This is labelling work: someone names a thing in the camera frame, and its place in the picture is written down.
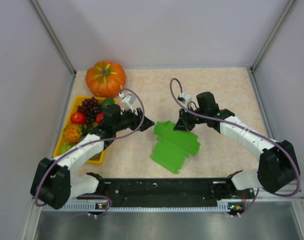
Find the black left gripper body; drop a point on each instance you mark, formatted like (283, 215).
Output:
(129, 120)

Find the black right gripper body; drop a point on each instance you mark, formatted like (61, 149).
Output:
(192, 119)

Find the green paper box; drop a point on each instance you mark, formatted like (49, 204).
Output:
(173, 146)

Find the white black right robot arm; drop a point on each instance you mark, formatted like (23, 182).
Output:
(277, 162)

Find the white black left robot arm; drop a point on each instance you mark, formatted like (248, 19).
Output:
(53, 184)

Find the green lime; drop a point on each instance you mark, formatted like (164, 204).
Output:
(106, 102)

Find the red tomato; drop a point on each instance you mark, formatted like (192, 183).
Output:
(99, 118)

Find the dark purple grape bunch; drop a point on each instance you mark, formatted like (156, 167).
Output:
(90, 107)

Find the orange pumpkin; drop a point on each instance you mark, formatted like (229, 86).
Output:
(105, 79)

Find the yellow plastic tray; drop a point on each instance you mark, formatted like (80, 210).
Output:
(85, 129)

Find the red apple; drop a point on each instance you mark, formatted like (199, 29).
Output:
(78, 118)

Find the orange pineapple with leaves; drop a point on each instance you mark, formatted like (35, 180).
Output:
(72, 133)

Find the green apple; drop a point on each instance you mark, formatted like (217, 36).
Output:
(65, 147)

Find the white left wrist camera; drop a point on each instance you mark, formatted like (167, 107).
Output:
(127, 101)

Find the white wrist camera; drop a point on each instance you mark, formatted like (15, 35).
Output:
(184, 98)
(127, 101)

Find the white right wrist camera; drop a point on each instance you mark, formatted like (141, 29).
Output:
(184, 98)

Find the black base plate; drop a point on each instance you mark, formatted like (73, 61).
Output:
(168, 192)

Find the grey slotted cable duct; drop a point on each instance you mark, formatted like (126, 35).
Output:
(102, 205)

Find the aluminium corner post left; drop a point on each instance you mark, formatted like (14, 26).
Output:
(52, 35)

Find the aluminium corner post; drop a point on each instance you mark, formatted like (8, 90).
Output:
(52, 35)
(286, 12)

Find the aluminium corner post right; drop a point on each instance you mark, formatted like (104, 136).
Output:
(286, 12)

